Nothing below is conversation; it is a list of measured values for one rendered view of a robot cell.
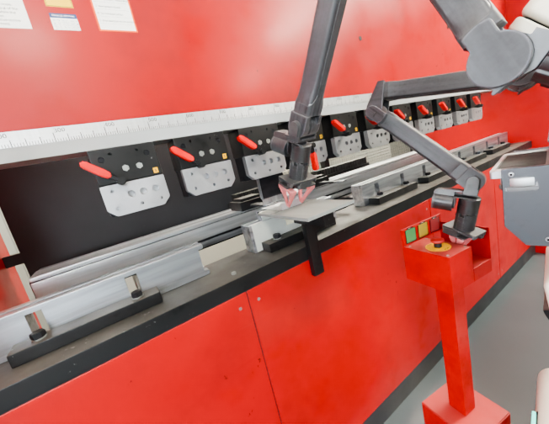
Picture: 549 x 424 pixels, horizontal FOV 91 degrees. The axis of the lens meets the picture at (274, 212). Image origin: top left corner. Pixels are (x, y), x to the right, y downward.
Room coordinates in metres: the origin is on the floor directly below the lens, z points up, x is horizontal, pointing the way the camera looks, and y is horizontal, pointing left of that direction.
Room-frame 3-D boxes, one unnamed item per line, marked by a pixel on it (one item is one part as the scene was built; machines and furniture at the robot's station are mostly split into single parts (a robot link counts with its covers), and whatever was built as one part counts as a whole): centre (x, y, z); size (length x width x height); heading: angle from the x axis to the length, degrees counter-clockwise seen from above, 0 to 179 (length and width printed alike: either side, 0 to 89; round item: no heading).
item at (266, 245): (0.93, -0.08, 0.89); 0.30 x 0.05 x 0.03; 121
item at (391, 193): (1.22, -0.56, 0.89); 0.30 x 0.05 x 0.03; 121
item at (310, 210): (0.83, -0.09, 1.00); 0.26 x 0.18 x 0.01; 31
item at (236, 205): (1.10, 0.07, 1.01); 0.26 x 0.12 x 0.05; 31
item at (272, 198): (0.96, -0.01, 1.07); 0.10 x 0.02 x 0.10; 121
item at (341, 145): (1.15, -0.33, 1.20); 0.15 x 0.09 x 0.17; 121
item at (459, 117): (1.67, -1.19, 1.20); 0.15 x 0.09 x 0.17; 121
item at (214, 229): (1.42, -0.20, 0.93); 2.30 x 0.14 x 0.10; 121
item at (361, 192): (1.61, -1.09, 0.92); 1.68 x 0.06 x 0.10; 121
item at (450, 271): (0.83, -0.52, 0.75); 0.20 x 0.16 x 0.18; 112
